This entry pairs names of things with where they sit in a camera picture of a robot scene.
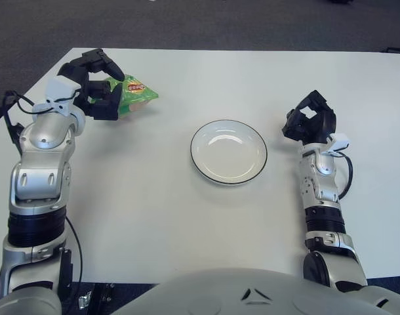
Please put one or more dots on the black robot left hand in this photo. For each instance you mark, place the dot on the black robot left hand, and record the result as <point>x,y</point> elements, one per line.
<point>95,62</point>

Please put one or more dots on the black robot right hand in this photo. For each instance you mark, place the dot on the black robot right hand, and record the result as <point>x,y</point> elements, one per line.
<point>326,124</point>

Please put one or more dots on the green potato chip bag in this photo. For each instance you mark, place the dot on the green potato chip bag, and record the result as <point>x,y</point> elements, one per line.
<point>137,95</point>

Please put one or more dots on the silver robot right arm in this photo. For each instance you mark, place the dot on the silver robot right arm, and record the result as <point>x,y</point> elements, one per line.
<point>321,193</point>

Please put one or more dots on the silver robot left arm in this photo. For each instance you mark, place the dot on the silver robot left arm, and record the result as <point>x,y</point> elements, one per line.
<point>39,170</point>

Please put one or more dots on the white plate black rim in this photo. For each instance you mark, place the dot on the white plate black rim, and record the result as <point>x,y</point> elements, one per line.
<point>229,154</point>

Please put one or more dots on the grey robot torso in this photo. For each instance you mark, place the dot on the grey robot torso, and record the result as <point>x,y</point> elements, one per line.
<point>203,295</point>

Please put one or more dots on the black frame with metal bracket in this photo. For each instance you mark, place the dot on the black frame with metal bracket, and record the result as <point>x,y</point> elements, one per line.
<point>101,295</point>

